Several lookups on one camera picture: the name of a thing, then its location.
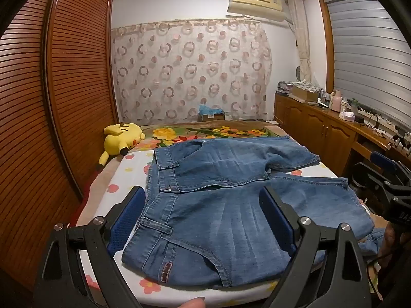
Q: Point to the yellow plush toy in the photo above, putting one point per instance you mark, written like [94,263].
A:
[123,134]

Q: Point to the floral blanket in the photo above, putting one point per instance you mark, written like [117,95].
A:
[167,133]

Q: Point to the pink thermos jug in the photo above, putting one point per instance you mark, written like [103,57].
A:
[335,101]

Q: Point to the grey window blind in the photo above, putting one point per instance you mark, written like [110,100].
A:
[369,54]

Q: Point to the wooden sideboard cabinet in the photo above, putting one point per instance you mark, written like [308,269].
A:
[321,128]

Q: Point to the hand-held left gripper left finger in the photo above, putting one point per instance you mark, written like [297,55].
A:
[128,213]

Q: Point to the beige air conditioner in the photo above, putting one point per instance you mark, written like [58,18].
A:
[257,3]

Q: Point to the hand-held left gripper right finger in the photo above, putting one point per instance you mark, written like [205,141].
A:
[276,219]

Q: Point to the tied beige curtain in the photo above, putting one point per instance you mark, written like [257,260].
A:
[301,38]

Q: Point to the long white power strip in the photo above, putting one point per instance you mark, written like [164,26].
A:
[372,112]

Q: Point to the cardboard box with blue packets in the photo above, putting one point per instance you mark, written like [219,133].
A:
[210,114]

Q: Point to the wooden window frame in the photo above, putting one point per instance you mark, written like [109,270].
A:
[325,38]

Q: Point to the person's left hand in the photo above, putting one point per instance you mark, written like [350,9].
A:
[192,303]

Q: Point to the pink tissue box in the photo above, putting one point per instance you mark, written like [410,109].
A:
[347,116]

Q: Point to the white strawberry print sheet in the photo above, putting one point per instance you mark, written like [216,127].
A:
[131,166]

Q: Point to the open cardboard box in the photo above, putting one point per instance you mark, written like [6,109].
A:
[305,93]

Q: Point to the circle patterned sheer curtain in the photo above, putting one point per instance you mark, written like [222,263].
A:
[192,70]

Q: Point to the blue denim pants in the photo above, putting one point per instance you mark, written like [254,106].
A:
[224,224]

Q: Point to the person's right hand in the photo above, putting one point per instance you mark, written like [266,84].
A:
[389,241]

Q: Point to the wooden louvered wardrobe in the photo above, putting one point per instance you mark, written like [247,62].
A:
[77,86]

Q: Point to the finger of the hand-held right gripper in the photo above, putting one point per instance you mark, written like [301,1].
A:
[383,162]
[366,168]

